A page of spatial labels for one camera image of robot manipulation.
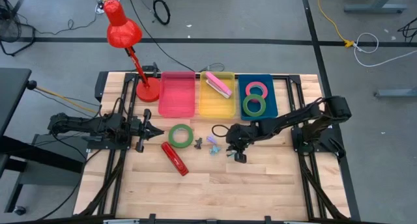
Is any black wire floor fan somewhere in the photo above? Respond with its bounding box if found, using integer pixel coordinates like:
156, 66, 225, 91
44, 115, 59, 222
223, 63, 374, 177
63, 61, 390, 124
0, 0, 36, 57

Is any red desk lamp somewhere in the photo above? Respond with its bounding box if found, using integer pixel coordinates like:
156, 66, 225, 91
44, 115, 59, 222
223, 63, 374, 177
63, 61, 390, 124
103, 0, 161, 103

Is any black coiled cable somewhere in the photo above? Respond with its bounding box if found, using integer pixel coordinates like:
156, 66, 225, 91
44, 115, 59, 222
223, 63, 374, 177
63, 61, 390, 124
152, 0, 171, 25

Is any pink tape roll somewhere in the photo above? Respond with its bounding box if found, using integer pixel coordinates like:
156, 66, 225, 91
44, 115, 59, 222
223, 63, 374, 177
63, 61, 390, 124
245, 81, 269, 103

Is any grey desk foot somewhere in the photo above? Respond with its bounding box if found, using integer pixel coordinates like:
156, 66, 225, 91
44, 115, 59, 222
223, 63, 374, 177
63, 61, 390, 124
374, 88, 417, 98
344, 0, 408, 14

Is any yellow translucent plastic bin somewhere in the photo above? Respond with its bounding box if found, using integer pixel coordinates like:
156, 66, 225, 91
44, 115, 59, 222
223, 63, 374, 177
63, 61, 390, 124
198, 71, 236, 119

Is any pink translucent plastic bin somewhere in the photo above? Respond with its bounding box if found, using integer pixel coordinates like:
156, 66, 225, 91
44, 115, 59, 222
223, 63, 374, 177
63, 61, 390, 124
158, 71, 196, 118

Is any white cable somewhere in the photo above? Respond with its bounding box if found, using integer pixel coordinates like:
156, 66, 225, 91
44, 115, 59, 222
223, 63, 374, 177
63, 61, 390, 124
353, 32, 417, 68

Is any yellow rod with black knob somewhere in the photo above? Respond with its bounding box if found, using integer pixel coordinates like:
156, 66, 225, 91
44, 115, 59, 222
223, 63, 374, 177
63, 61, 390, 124
26, 79, 100, 116

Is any blue plastic bin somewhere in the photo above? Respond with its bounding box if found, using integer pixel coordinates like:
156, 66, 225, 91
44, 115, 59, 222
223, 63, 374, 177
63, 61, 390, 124
238, 74, 279, 122

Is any pink stapler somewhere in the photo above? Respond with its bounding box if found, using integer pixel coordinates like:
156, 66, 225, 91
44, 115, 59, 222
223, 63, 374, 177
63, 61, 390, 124
205, 71, 233, 99

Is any red stapler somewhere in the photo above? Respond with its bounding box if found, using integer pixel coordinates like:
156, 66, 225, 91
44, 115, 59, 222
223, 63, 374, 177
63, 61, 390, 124
161, 141, 190, 177

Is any green tape roll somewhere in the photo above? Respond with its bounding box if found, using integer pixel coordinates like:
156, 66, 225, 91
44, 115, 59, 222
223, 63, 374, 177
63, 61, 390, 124
168, 124, 194, 149
242, 93, 267, 118

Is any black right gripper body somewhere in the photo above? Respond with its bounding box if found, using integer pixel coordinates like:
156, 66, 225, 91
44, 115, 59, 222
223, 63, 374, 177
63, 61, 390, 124
225, 122, 261, 164

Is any yellow extension cable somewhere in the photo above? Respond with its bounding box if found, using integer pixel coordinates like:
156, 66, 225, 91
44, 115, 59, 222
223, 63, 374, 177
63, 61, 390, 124
317, 0, 355, 48

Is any black side table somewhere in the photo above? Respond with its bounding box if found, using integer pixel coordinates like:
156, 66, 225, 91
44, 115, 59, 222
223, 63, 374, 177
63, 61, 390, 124
0, 67, 33, 137

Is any black lamp power cable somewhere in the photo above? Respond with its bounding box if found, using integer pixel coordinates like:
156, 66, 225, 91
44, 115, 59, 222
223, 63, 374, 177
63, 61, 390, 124
125, 0, 196, 72

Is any grey desk base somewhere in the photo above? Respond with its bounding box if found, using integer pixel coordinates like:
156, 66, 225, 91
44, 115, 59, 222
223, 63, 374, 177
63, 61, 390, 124
5, 132, 89, 215

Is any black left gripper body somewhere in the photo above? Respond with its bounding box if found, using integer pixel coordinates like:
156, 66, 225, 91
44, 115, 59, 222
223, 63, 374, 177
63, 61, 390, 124
130, 108, 154, 153

